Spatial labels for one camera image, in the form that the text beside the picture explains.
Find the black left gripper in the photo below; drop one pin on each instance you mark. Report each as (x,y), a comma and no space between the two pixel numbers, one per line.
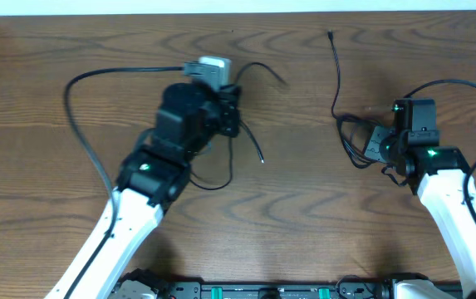
(229,111)

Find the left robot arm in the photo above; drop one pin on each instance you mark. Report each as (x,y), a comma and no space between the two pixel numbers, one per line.
(151,178)

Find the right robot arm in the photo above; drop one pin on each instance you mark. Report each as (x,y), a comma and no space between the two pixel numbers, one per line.
(436,174)

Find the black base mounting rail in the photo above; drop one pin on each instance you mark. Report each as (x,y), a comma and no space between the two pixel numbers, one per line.
(146,285)

